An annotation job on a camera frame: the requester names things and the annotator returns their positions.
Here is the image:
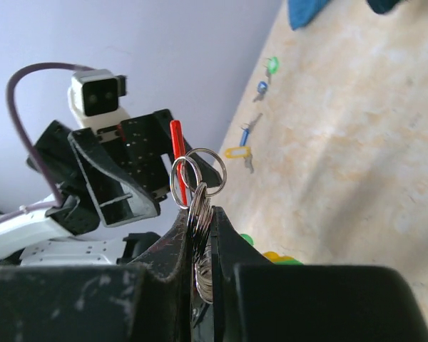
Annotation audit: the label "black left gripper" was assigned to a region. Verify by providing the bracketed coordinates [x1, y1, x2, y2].
[34, 110, 224, 235]

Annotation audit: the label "key with light blue tag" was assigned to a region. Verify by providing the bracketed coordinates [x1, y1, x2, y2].
[239, 113, 263, 147]

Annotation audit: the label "key with yellow tag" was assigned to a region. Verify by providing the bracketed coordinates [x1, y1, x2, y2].
[224, 145, 254, 174]

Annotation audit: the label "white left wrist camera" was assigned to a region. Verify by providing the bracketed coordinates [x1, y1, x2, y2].
[68, 69, 130, 133]

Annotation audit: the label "keys with coloured tags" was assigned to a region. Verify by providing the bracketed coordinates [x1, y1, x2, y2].
[240, 233, 302, 265]

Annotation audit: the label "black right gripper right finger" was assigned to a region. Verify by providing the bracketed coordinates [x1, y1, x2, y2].
[210, 207, 428, 341]

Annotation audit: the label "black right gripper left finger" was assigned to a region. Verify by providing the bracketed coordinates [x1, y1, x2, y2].
[0, 212, 193, 341]

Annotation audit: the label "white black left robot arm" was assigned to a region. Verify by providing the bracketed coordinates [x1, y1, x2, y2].
[0, 110, 226, 266]

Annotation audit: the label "blue cartoon shirt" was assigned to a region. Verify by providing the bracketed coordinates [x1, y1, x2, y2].
[287, 0, 404, 31]

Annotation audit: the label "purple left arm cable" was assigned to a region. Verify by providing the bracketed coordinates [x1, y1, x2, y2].
[0, 62, 93, 229]

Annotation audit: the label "metal key organizer red handle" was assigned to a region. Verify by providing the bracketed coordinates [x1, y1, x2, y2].
[169, 120, 227, 304]

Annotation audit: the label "key with dark blue tag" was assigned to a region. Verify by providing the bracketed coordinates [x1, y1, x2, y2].
[253, 81, 268, 103]

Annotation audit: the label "key with green tag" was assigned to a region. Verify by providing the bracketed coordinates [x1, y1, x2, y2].
[265, 56, 280, 84]

